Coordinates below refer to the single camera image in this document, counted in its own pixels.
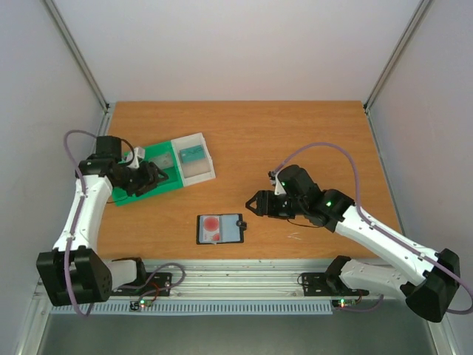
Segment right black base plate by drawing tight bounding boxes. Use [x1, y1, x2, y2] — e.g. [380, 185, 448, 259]
[297, 272, 370, 297]

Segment grey slotted cable duct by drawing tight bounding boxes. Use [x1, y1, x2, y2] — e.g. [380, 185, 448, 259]
[50, 300, 333, 317]

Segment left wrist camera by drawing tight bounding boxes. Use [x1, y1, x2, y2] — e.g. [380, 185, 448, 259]
[124, 146, 146, 169]

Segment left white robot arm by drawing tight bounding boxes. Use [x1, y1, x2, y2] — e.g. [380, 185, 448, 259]
[36, 135, 169, 312]

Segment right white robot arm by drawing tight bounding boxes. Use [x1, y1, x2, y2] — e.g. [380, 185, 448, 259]
[245, 165, 460, 322]

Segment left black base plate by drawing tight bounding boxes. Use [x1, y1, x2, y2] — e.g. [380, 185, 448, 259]
[112, 272, 172, 297]

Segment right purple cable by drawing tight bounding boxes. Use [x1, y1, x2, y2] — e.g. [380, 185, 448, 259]
[271, 142, 473, 316]

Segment purple cable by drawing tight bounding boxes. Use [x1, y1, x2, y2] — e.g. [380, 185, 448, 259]
[271, 142, 473, 316]
[63, 129, 97, 318]

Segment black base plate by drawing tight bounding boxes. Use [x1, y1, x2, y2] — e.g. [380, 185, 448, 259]
[297, 272, 370, 297]
[112, 272, 172, 297]

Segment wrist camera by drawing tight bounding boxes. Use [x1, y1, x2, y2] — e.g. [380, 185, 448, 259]
[124, 146, 146, 169]
[268, 171, 286, 196]

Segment right frame post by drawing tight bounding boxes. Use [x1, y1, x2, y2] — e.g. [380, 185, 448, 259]
[363, 0, 434, 115]

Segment teal credit card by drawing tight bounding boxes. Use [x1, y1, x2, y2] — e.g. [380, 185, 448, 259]
[179, 145, 205, 164]

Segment frame post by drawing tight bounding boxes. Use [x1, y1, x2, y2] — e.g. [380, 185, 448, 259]
[41, 0, 109, 113]
[363, 0, 434, 115]

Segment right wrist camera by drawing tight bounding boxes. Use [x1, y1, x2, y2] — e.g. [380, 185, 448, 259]
[268, 171, 286, 196]

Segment aluminium rail frame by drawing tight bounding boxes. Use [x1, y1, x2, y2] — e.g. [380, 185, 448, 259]
[33, 258, 440, 301]

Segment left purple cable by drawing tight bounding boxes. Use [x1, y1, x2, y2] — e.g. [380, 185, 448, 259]
[63, 129, 97, 318]

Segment grey credit card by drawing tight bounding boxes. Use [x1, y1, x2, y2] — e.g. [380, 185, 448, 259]
[149, 152, 174, 170]

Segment left frame post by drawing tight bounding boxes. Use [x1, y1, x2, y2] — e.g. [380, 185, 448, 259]
[41, 0, 109, 113]

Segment green plastic tray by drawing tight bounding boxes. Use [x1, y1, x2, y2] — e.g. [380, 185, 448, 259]
[112, 141, 183, 206]

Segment black card holder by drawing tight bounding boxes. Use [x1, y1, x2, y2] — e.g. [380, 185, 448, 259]
[196, 214, 248, 245]

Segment clear plastic tray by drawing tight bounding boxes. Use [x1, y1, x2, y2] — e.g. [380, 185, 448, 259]
[171, 132, 216, 187]

